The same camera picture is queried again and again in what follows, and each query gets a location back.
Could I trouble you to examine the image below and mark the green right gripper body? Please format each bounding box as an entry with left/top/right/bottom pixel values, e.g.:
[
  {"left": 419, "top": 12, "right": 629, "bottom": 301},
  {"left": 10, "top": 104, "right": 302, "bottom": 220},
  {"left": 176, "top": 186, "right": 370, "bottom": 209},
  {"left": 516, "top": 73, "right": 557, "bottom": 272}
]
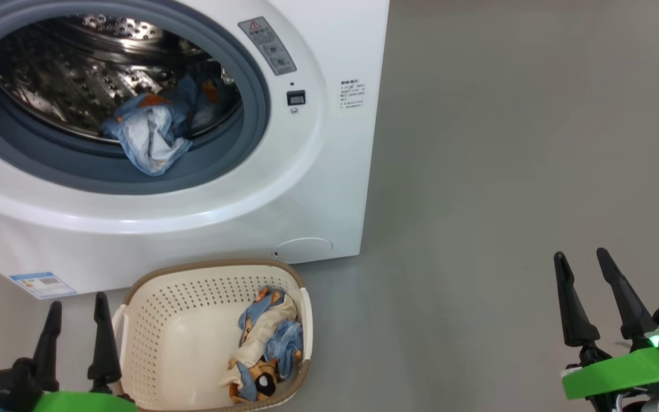
[{"left": 561, "top": 346, "right": 659, "bottom": 400}]

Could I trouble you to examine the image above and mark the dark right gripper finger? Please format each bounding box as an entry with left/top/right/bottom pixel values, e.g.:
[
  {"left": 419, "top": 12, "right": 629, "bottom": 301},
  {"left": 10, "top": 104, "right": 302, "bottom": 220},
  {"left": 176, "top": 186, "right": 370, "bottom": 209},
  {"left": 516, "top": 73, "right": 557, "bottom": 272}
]
[
  {"left": 554, "top": 252, "right": 600, "bottom": 347},
  {"left": 596, "top": 247, "right": 659, "bottom": 342}
]

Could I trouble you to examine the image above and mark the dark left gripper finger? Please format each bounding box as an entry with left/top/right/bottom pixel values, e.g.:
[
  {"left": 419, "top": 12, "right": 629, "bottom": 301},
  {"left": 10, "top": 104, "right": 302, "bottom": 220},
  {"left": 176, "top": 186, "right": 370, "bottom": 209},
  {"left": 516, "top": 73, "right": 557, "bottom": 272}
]
[
  {"left": 32, "top": 302, "right": 62, "bottom": 393},
  {"left": 88, "top": 292, "right": 122, "bottom": 393}
]

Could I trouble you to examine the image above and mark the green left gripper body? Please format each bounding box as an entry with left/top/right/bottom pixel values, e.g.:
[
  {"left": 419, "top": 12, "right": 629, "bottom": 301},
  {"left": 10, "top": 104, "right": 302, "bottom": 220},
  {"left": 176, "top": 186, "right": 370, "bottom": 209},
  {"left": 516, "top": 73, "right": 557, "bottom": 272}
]
[{"left": 32, "top": 392, "right": 137, "bottom": 412}]

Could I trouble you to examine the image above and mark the cream and blue bear garment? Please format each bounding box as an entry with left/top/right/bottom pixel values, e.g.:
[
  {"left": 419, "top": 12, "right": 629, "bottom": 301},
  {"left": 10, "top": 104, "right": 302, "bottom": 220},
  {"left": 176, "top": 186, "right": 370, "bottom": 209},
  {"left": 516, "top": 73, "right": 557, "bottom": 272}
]
[{"left": 218, "top": 286, "right": 304, "bottom": 404}]

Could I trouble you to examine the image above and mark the blue bear-print garment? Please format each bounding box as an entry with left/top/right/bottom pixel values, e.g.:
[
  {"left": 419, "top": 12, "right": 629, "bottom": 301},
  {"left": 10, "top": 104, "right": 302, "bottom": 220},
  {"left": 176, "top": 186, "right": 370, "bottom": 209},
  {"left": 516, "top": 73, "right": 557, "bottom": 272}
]
[{"left": 101, "top": 74, "right": 233, "bottom": 176}]

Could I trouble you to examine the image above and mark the white front-load washing machine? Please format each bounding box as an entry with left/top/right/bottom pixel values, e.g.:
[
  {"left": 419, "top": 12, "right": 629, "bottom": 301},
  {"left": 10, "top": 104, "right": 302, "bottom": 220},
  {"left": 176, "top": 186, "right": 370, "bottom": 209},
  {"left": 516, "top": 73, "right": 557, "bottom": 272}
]
[{"left": 0, "top": 0, "right": 390, "bottom": 298}]

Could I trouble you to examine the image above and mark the stainless steel washing machine drum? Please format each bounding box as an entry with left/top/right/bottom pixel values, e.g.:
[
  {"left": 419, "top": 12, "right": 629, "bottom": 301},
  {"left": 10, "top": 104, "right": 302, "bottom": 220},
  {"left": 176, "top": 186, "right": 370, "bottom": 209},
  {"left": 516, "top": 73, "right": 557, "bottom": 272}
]
[{"left": 0, "top": 14, "right": 244, "bottom": 144}]

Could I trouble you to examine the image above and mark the blue energy label sticker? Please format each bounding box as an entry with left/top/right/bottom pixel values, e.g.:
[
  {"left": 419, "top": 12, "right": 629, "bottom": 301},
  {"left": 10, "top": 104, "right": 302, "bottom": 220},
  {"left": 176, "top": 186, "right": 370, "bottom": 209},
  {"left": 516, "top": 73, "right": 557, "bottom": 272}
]
[{"left": 9, "top": 271, "right": 77, "bottom": 300}]

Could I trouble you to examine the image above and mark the cream perforated laundry basket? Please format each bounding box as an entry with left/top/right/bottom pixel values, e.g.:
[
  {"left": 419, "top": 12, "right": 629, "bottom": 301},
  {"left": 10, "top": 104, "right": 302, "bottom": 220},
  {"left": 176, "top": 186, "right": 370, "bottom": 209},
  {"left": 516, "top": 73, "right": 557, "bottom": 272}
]
[{"left": 111, "top": 259, "right": 313, "bottom": 412}]

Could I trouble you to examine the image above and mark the round white filter cover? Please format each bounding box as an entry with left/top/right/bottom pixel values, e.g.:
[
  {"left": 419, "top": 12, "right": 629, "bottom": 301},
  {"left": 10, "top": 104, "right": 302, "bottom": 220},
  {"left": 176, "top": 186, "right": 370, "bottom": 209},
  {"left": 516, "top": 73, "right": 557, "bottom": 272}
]
[{"left": 272, "top": 237, "right": 334, "bottom": 264}]

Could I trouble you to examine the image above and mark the small printed text label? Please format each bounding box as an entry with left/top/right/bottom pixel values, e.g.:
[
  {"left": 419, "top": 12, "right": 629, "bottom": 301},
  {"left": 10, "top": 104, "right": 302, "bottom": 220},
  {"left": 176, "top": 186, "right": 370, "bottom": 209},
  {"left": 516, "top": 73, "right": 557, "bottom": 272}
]
[{"left": 339, "top": 79, "right": 367, "bottom": 110}]

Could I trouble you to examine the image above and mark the grey warning label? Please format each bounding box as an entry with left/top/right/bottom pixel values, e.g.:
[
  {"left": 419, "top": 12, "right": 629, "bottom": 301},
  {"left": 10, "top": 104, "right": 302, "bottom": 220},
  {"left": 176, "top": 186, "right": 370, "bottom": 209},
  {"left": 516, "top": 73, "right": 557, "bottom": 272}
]
[{"left": 238, "top": 17, "right": 297, "bottom": 76}]

